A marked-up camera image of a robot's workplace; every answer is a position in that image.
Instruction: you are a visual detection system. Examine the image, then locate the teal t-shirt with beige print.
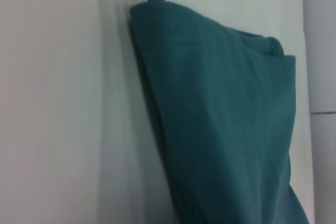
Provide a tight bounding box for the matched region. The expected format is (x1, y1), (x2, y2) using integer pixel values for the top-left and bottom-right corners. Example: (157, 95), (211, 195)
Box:
(129, 0), (311, 224)

